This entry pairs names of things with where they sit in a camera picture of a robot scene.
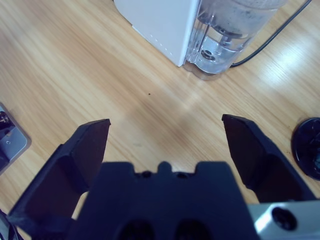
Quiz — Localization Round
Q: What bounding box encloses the white mount with dark post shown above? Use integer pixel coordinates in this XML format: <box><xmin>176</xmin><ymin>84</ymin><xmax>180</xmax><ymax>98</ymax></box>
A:
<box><xmin>0</xmin><ymin>101</ymin><xmax>33</xmax><ymax>176</ymax></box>

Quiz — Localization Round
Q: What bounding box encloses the clear water tank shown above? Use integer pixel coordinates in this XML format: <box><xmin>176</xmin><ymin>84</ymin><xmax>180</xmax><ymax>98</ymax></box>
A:
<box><xmin>183</xmin><ymin>0</ymin><xmax>288</xmax><ymax>81</ymax></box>

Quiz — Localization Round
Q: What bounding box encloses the black power cable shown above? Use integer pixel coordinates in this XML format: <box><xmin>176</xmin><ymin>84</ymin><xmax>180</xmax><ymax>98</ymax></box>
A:
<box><xmin>231</xmin><ymin>0</ymin><xmax>313</xmax><ymax>68</ymax></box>

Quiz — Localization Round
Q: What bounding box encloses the black capsule holder stand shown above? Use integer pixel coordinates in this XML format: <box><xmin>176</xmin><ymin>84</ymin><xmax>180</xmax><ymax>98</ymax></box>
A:
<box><xmin>291</xmin><ymin>117</ymin><xmax>320</xmax><ymax>181</ymax></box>

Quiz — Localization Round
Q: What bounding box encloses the white coffee machine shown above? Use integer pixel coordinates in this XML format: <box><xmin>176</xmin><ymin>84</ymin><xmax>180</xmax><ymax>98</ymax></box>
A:
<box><xmin>113</xmin><ymin>0</ymin><xmax>201</xmax><ymax>68</ymax></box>

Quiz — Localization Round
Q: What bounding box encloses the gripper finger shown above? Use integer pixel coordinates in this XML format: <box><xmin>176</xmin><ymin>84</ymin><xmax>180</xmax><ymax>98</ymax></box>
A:
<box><xmin>221</xmin><ymin>114</ymin><xmax>316</xmax><ymax>204</ymax></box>
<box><xmin>7</xmin><ymin>118</ymin><xmax>111</xmax><ymax>240</ymax></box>

